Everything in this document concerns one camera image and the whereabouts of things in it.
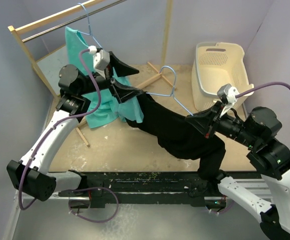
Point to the cream plastic laundry basket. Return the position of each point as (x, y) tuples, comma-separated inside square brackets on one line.
[(217, 64)]

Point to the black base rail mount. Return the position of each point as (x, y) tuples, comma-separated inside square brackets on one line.
[(185, 188)]

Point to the aluminium frame rail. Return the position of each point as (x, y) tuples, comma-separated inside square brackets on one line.
[(254, 184)]

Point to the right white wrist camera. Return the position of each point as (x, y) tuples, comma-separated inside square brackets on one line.
[(227, 94)]

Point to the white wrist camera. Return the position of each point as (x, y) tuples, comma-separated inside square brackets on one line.
[(227, 94), (101, 58)]

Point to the teal t shirt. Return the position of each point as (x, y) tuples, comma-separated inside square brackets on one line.
[(109, 109)]

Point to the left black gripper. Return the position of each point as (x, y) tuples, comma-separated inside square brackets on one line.
[(120, 92)]

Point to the blue wire hanger of black shirt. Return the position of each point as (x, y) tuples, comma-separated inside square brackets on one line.
[(170, 86)]

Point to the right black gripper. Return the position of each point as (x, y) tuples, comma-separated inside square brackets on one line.
[(206, 121)]

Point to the small whiteboard wooden frame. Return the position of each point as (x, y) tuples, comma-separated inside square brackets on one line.
[(51, 64)]

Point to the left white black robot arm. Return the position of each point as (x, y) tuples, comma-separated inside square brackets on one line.
[(31, 174)]

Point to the black t shirt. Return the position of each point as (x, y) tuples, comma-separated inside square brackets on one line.
[(180, 138)]

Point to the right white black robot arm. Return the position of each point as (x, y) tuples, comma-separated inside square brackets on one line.
[(267, 155)]

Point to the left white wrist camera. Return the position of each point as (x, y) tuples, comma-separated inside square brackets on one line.
[(101, 58)]

